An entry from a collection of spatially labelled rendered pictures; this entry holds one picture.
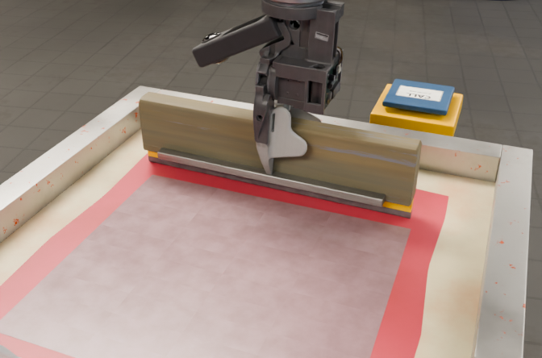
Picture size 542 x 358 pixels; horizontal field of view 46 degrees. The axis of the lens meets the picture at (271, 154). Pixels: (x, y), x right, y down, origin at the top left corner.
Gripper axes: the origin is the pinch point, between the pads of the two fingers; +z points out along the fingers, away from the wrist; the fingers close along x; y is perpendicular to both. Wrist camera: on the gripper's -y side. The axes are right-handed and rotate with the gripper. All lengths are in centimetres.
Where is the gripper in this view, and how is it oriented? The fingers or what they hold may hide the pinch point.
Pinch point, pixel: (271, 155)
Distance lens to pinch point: 79.1
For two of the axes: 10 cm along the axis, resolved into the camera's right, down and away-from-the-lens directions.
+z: -0.3, 8.6, 5.1
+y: 9.4, 2.0, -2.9
